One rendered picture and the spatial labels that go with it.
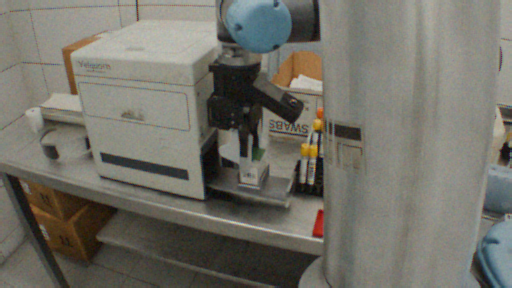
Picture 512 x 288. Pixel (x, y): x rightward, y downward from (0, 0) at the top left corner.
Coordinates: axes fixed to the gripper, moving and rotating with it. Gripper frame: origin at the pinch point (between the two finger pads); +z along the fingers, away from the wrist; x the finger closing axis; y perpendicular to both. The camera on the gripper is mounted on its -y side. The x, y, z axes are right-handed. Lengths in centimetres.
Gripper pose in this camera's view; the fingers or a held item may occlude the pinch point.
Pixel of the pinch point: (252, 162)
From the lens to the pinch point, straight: 71.9
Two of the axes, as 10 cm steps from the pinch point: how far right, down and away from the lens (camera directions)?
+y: -9.6, -1.5, 2.4
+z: 0.0, 8.5, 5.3
